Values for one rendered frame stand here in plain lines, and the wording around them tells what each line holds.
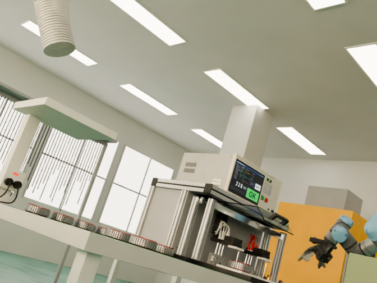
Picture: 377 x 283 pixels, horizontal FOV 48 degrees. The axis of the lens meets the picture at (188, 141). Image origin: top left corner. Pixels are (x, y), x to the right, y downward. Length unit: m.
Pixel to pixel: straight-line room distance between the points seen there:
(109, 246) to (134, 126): 8.30
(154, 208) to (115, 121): 7.02
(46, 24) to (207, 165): 1.09
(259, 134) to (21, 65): 4.46
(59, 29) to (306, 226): 4.51
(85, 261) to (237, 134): 5.49
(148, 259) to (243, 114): 5.50
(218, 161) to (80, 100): 6.75
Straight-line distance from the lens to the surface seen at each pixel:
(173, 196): 2.13
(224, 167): 2.14
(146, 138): 9.64
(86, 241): 1.16
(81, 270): 1.21
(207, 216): 1.94
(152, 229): 2.17
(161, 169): 9.93
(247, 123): 6.53
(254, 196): 2.25
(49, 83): 8.49
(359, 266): 1.64
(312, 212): 5.99
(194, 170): 2.27
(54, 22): 2.30
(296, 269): 5.92
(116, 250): 1.22
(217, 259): 2.08
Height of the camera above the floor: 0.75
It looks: 15 degrees up
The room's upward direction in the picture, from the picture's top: 17 degrees clockwise
